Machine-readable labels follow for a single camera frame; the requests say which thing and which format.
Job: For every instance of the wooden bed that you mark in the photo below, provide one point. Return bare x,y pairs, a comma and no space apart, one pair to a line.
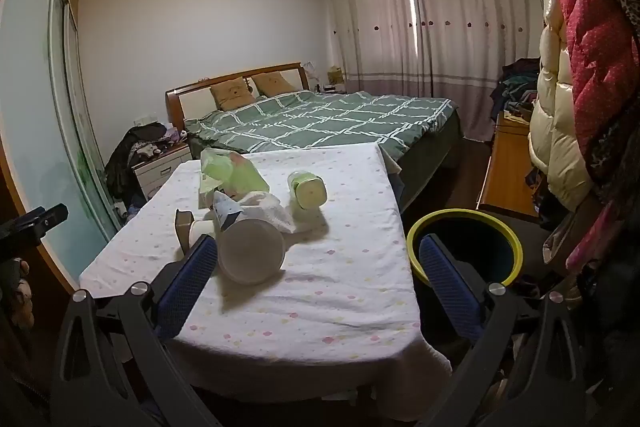
190,99

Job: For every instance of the dark clothes pile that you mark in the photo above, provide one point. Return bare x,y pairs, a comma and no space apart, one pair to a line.
122,157

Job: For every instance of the small yellow box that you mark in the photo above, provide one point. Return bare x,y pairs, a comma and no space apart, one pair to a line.
336,76

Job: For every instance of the yellow-rimmed dark bin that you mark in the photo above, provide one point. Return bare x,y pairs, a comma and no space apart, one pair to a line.
480,242

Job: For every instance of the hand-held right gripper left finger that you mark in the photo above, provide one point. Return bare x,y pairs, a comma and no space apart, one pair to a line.
185,287

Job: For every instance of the dotted white tablecloth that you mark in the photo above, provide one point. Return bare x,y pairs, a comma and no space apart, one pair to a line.
325,297

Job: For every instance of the sliding door wardrobe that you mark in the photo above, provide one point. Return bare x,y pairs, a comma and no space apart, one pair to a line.
40,132

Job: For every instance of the person's left hand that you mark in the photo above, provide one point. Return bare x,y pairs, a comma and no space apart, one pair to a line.
22,302

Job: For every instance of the blue white wrapper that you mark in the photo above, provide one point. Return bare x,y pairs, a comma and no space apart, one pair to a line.
225,209

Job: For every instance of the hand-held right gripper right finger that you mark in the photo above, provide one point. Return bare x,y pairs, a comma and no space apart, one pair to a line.
450,287

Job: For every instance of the brown pillow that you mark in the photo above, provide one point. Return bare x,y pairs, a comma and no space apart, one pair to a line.
232,96
272,84

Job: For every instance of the green plastic packet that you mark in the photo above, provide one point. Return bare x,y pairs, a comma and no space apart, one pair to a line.
235,174

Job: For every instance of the white plastic cup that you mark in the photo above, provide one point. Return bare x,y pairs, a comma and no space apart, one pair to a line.
250,252

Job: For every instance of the brown cardboard piece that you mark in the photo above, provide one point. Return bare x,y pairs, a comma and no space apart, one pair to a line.
184,224

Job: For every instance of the white tissue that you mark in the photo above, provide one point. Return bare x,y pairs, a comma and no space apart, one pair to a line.
270,207

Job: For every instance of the green checked quilt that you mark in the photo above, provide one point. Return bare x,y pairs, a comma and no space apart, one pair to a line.
325,122

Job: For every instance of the pink white curtain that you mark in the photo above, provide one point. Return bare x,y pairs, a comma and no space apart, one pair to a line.
465,37
370,27

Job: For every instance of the mixed clothes pile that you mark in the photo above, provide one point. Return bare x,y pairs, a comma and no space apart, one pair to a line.
517,87

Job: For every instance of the white nightstand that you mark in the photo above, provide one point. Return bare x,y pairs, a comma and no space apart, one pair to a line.
160,169

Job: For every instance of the red dotted jacket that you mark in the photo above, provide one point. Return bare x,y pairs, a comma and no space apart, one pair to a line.
595,52

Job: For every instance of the green plastic jar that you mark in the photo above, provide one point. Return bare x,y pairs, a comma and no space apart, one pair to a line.
307,192

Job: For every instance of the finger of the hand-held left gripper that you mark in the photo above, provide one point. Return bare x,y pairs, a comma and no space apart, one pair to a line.
40,218

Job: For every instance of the pink patterned cloth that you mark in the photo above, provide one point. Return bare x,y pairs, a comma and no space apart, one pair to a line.
592,237

